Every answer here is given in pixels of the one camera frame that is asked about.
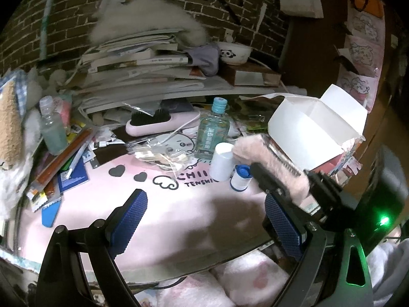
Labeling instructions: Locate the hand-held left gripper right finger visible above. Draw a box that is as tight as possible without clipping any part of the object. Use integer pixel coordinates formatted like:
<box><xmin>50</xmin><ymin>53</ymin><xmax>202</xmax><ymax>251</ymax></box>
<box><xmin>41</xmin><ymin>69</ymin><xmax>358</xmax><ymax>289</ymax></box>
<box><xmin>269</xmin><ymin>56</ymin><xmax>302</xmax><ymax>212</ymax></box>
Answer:
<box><xmin>263</xmin><ymin>193</ymin><xmax>374</xmax><ymax>307</ymax></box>

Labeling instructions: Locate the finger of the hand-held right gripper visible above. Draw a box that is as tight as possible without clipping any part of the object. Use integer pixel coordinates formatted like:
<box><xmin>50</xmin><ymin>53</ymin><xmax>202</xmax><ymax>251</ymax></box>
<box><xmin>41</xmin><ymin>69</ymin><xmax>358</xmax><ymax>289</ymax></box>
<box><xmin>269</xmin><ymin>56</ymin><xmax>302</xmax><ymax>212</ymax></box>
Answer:
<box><xmin>250</xmin><ymin>162</ymin><xmax>309</xmax><ymax>206</ymax></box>
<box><xmin>268</xmin><ymin>143</ymin><xmax>310</xmax><ymax>179</ymax></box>

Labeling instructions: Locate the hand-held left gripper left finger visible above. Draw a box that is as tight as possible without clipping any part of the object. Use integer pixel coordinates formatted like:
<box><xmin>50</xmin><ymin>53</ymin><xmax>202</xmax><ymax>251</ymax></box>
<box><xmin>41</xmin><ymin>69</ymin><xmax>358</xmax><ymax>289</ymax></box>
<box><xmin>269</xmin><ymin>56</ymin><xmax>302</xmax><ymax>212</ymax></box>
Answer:
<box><xmin>33</xmin><ymin>189</ymin><xmax>149</xmax><ymax>307</ymax></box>

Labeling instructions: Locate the pink fluffy cloth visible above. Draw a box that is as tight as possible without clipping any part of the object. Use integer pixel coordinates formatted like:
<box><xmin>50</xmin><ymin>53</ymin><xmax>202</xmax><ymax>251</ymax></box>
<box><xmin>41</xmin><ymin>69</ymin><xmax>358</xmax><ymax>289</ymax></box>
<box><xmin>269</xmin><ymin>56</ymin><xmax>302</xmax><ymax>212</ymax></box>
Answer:
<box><xmin>232</xmin><ymin>135</ymin><xmax>310</xmax><ymax>206</ymax></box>

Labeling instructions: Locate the white cardboard box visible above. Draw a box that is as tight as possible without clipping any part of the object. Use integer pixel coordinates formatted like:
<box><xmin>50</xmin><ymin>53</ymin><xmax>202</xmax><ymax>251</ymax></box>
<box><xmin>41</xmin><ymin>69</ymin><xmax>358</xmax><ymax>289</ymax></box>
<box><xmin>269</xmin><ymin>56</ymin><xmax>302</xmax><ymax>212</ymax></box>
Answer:
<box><xmin>268</xmin><ymin>84</ymin><xmax>369</xmax><ymax>186</ymax></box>

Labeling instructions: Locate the person's right forearm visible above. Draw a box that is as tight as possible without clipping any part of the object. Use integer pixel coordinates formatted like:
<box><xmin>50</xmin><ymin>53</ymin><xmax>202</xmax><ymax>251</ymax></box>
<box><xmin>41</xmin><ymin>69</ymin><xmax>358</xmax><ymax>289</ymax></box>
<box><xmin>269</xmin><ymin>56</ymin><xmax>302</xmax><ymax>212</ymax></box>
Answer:
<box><xmin>366</xmin><ymin>227</ymin><xmax>409</xmax><ymax>307</ymax></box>

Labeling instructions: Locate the white jar with blue cap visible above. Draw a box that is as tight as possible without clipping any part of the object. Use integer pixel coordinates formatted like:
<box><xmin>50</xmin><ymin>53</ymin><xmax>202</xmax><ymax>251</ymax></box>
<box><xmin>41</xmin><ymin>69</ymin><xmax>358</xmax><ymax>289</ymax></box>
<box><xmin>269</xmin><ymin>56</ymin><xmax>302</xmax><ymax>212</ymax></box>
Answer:
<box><xmin>229</xmin><ymin>165</ymin><xmax>253</xmax><ymax>192</ymax></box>

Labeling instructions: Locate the pink printed desk mat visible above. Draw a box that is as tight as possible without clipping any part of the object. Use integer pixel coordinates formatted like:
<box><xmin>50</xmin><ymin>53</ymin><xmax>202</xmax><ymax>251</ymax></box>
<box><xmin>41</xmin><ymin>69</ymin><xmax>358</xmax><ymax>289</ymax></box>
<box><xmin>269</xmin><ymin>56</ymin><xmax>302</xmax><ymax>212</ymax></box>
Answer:
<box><xmin>13</xmin><ymin>125</ymin><xmax>320</xmax><ymax>276</ymax></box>

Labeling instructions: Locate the white cylinder bottle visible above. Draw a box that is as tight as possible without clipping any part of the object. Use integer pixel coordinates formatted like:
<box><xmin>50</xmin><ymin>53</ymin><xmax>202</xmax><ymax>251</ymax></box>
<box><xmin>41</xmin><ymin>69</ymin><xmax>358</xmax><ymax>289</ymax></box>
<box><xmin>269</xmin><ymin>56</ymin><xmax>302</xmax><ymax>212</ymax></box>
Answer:
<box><xmin>209</xmin><ymin>142</ymin><xmax>235</xmax><ymax>182</ymax></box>

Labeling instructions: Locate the blue notebook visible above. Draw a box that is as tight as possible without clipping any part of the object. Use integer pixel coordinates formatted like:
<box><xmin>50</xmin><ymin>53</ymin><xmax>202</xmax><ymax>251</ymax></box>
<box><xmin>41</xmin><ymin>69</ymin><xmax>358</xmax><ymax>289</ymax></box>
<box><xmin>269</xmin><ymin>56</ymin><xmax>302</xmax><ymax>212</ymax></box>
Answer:
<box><xmin>58</xmin><ymin>157</ymin><xmax>89</xmax><ymax>193</ymax></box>

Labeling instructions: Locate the ribbon in clear bag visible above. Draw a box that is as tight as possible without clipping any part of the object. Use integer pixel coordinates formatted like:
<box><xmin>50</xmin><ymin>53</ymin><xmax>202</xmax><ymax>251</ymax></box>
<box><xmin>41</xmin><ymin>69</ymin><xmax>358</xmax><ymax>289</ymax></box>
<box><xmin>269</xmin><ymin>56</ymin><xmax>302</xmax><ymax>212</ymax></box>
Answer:
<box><xmin>126</xmin><ymin>137</ymin><xmax>189</xmax><ymax>171</ymax></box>

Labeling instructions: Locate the green glass bottle blue cap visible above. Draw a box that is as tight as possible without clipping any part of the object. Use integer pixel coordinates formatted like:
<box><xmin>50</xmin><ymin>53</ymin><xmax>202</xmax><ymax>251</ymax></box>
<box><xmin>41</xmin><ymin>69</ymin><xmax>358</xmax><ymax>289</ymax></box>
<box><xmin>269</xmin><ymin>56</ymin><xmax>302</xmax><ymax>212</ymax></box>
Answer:
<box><xmin>195</xmin><ymin>97</ymin><xmax>231</xmax><ymax>160</ymax></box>

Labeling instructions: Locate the long orange packet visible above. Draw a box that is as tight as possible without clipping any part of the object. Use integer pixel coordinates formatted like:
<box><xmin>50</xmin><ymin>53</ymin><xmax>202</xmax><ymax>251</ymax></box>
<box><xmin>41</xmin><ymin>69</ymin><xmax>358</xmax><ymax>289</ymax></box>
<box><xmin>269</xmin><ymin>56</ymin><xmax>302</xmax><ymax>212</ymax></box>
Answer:
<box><xmin>27</xmin><ymin>127</ymin><xmax>93</xmax><ymax>213</ymax></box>

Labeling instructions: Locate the brown cardboard box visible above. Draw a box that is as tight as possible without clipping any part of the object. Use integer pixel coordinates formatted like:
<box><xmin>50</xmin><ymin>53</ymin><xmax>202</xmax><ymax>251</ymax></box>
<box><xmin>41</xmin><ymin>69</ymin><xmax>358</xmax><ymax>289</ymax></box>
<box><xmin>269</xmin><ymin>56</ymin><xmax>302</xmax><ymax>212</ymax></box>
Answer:
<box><xmin>224</xmin><ymin>61</ymin><xmax>282</xmax><ymax>87</ymax></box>

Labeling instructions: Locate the pink hair brush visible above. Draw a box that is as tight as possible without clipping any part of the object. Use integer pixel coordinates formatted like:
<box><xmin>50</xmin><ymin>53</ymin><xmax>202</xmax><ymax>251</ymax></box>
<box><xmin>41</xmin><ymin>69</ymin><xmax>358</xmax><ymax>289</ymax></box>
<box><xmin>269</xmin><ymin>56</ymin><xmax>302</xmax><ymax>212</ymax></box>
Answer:
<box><xmin>125</xmin><ymin>109</ymin><xmax>201</xmax><ymax>136</ymax></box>

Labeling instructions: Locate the small clear plastic bottle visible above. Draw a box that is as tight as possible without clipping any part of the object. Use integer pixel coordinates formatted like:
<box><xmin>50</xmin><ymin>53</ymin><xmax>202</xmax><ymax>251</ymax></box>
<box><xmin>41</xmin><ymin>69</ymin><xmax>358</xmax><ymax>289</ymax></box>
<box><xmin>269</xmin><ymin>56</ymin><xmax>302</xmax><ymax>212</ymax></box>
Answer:
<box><xmin>39</xmin><ymin>96</ymin><xmax>69</xmax><ymax>156</ymax></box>

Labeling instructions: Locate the white panda bowl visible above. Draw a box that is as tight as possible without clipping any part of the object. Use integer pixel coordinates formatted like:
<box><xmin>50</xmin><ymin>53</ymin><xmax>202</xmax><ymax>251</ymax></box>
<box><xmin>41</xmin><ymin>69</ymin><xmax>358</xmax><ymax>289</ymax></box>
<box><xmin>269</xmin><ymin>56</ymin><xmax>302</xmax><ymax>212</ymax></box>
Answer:
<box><xmin>217</xmin><ymin>41</ymin><xmax>253</xmax><ymax>66</ymax></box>

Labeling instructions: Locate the white fluffy cloth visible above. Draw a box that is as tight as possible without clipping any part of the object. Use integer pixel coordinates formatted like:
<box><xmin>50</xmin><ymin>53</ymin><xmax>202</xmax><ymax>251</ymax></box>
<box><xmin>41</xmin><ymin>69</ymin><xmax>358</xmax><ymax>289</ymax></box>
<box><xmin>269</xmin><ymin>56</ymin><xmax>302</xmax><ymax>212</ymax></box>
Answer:
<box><xmin>0</xmin><ymin>109</ymin><xmax>43</xmax><ymax>220</ymax></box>

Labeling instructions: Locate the purple cloth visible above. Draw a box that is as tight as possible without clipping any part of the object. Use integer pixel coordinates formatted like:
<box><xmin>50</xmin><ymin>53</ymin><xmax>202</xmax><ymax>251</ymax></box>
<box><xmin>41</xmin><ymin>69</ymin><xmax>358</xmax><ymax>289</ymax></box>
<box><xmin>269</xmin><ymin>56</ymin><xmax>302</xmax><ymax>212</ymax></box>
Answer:
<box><xmin>187</xmin><ymin>44</ymin><xmax>221</xmax><ymax>77</ymax></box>

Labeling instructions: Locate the stack of books and papers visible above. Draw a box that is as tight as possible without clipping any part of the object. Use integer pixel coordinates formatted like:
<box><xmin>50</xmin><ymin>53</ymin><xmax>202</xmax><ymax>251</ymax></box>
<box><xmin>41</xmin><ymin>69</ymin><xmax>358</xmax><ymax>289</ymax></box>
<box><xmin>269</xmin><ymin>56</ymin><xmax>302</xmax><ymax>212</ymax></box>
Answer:
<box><xmin>77</xmin><ymin>29</ymin><xmax>208</xmax><ymax>116</ymax></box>

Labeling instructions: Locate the brown plush toy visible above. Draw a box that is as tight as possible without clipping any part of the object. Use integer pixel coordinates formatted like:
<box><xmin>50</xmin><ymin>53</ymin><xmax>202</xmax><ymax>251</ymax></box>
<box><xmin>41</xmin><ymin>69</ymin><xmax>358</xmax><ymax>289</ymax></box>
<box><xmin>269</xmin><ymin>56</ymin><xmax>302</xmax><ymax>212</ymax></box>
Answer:
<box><xmin>0</xmin><ymin>81</ymin><xmax>24</xmax><ymax>163</ymax></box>

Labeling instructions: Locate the blue checked cloth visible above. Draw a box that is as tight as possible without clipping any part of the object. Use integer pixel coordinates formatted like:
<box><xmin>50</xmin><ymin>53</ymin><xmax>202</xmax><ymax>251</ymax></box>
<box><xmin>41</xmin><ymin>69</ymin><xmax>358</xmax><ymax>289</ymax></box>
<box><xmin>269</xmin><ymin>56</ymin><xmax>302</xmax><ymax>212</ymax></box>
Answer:
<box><xmin>0</xmin><ymin>69</ymin><xmax>29</xmax><ymax>116</ymax></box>

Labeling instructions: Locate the orange paper bag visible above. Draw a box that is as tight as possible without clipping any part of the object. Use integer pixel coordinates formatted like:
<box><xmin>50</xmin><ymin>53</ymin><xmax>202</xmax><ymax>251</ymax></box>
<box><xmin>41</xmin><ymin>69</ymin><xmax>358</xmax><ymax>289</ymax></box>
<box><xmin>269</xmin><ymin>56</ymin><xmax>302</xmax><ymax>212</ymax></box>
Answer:
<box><xmin>347</xmin><ymin>0</ymin><xmax>385</xmax><ymax>18</ymax></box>

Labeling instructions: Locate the white fur piece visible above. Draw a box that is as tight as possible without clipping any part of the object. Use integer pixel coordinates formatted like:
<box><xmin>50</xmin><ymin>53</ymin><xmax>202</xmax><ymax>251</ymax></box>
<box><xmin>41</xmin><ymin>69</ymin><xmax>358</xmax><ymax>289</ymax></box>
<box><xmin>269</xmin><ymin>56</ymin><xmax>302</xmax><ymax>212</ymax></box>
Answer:
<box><xmin>89</xmin><ymin>0</ymin><xmax>211</xmax><ymax>46</ymax></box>

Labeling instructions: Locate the teal pipe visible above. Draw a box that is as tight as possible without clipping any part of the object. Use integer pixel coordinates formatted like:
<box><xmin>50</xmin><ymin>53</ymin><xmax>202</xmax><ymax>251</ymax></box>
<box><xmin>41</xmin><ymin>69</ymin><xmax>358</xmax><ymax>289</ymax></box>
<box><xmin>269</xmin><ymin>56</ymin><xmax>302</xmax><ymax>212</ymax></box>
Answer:
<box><xmin>40</xmin><ymin>0</ymin><xmax>61</xmax><ymax>63</ymax></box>

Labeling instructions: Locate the pink cartoon wall organizer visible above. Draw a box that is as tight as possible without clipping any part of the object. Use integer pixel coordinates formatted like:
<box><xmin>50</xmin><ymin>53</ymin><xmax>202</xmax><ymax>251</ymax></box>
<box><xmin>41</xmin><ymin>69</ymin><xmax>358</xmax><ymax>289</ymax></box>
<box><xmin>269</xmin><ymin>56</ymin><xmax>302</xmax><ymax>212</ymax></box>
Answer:
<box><xmin>334</xmin><ymin>6</ymin><xmax>387</xmax><ymax>112</ymax></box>

